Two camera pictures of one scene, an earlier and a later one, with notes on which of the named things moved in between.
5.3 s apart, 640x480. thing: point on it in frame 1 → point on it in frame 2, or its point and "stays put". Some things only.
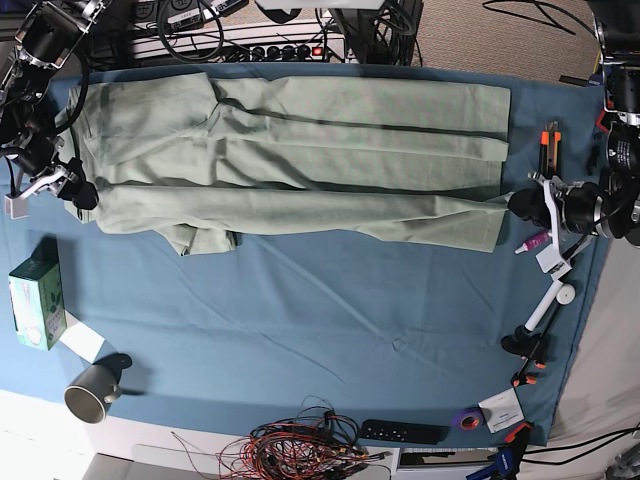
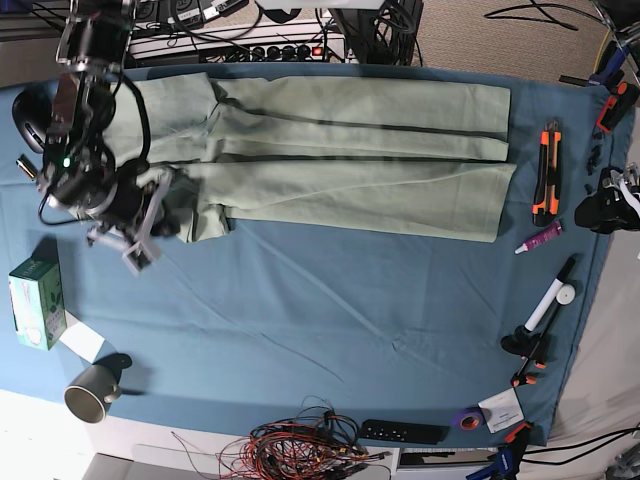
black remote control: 403,431 stays put
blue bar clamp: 509,458 stays put
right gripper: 77,188 → 129,226
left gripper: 575,207 → 607,211
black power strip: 285,53 stays put
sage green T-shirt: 203,158 stays put
